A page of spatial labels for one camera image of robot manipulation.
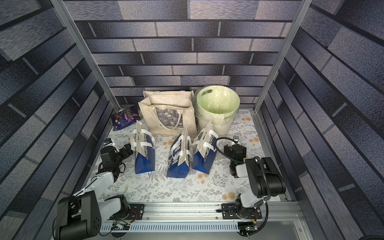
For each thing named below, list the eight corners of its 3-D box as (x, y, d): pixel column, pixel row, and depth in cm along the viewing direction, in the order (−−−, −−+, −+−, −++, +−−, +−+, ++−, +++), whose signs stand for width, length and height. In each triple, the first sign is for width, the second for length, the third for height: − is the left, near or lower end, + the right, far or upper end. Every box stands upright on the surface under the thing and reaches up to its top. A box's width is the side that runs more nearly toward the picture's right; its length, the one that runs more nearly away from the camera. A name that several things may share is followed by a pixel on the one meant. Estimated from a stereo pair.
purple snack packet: (114, 131, 108) (110, 126, 103) (113, 118, 117) (109, 112, 112) (142, 122, 114) (140, 117, 109) (138, 110, 122) (136, 105, 117)
